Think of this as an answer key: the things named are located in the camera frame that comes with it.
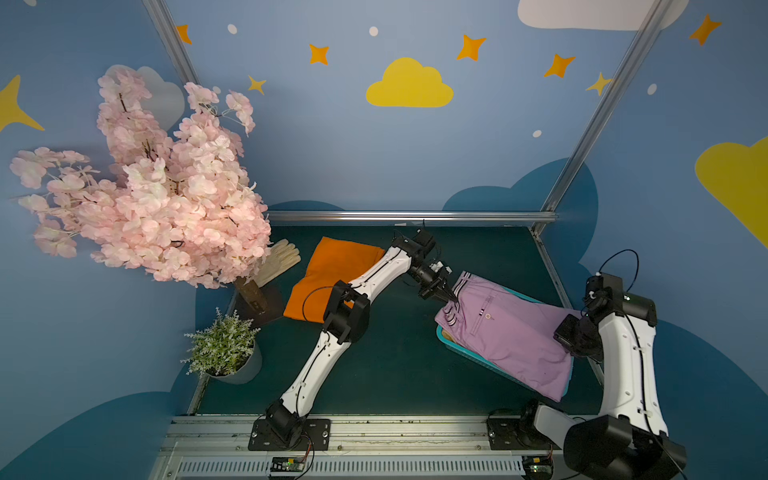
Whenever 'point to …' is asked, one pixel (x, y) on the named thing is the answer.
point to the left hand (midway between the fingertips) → (457, 298)
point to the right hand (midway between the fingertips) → (573, 345)
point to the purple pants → (514, 332)
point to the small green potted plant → (226, 350)
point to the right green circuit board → (537, 467)
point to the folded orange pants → (331, 261)
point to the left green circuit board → (287, 464)
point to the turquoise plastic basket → (490, 365)
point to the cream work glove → (283, 256)
